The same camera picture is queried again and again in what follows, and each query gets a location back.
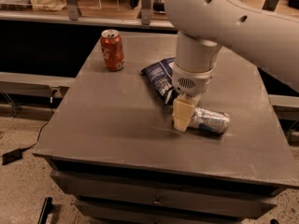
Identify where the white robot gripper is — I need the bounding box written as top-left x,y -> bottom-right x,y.
172,62 -> 215,132

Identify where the silver blue redbull can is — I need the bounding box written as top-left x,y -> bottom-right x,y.
189,107 -> 230,134

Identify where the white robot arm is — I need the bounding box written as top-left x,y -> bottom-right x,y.
164,0 -> 299,132

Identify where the orange soda can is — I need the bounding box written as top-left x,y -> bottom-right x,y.
100,29 -> 124,71

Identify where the blue white chip bag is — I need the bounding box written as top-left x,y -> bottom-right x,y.
141,57 -> 178,105

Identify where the grey drawer cabinet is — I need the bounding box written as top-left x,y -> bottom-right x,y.
35,32 -> 299,224

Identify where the black object on floor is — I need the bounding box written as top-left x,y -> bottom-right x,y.
37,197 -> 53,224

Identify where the black power adapter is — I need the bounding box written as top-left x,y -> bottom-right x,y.
2,148 -> 22,165

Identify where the grey metal bracket middle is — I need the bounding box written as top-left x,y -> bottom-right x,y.
141,0 -> 151,25

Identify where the black power cable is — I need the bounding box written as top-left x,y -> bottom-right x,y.
20,93 -> 57,151

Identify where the grey metal bracket left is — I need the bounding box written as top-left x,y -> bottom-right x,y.
66,0 -> 81,21

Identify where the grey metal bench rail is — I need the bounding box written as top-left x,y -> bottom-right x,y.
0,72 -> 75,98

